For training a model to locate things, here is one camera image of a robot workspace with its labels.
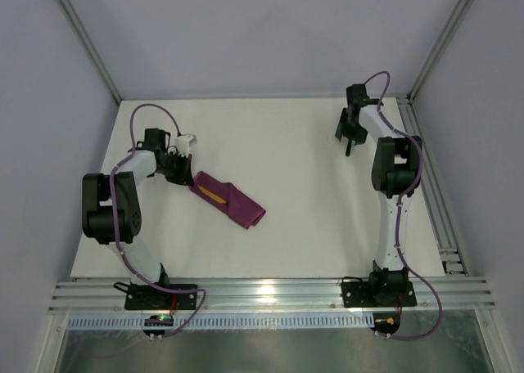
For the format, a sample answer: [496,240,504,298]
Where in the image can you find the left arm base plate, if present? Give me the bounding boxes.
[114,283,197,311]

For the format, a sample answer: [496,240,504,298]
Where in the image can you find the gold fork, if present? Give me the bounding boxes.
[345,141,353,157]

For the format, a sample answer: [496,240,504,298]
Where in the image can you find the front aluminium rail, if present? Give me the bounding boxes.
[47,276,495,314]

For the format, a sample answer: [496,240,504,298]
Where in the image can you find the black handled gold knife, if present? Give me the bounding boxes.
[198,186,228,204]

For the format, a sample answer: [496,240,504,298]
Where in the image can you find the purple satin napkin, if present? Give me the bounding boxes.
[190,171,266,229]

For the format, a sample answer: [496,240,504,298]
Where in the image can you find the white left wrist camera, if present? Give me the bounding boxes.
[174,134,197,157]

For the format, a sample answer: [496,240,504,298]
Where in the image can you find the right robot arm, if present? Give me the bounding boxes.
[335,100,423,308]

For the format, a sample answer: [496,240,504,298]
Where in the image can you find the left controller board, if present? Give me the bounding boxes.
[142,314,174,340]

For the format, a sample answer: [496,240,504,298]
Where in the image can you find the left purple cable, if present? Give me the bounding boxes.
[108,103,206,339]

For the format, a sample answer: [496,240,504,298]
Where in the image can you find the aluminium rail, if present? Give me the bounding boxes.
[396,95,469,276]
[47,276,495,314]

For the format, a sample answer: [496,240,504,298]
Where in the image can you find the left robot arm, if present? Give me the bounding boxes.
[82,128,197,291]

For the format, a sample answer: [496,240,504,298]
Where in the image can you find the frame post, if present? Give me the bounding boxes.
[407,0,475,102]
[55,0,123,105]

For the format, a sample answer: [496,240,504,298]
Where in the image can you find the left frame post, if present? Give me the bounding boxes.
[55,0,123,105]

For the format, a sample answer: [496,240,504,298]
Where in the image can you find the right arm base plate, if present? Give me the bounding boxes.
[341,276,418,308]

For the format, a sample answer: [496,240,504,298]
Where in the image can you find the right frame post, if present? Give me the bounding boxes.
[407,0,475,102]

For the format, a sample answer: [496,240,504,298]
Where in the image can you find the controller board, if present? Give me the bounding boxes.
[142,314,174,340]
[371,312,401,338]

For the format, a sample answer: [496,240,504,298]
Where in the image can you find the right controller board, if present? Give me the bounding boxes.
[371,312,401,338]

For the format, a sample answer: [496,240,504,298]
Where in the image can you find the slotted cable duct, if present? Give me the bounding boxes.
[65,311,373,330]

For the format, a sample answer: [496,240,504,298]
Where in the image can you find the right aluminium rail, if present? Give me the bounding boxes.
[396,95,469,276]

